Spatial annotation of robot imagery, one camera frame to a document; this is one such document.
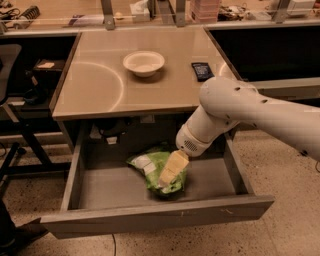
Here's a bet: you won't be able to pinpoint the grey open drawer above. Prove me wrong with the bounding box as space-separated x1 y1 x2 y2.
42 129 274 239

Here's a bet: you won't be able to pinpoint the green rice chip bag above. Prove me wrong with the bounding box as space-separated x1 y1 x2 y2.
126 142 187 197

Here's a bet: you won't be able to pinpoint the black box with label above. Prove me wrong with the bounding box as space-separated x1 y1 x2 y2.
33 59 65 88

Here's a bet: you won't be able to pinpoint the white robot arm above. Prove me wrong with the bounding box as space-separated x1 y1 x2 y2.
158 77 320 187

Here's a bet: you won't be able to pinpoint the grey counter cabinet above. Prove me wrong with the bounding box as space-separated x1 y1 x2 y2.
52 26 239 147

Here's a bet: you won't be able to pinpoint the dark shoe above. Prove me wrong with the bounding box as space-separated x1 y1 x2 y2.
0 218 48 256

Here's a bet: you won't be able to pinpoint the white bowl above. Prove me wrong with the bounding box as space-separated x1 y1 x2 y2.
123 51 165 78

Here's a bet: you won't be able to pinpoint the black power adapter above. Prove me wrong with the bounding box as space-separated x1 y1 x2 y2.
299 150 308 157

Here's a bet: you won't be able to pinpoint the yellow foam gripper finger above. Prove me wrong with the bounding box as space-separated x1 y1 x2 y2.
158 150 189 187

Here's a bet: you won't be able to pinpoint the white tissue box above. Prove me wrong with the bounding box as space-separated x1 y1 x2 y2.
130 0 150 22

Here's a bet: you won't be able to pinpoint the pink stacked trays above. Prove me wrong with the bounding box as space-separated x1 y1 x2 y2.
189 0 221 23

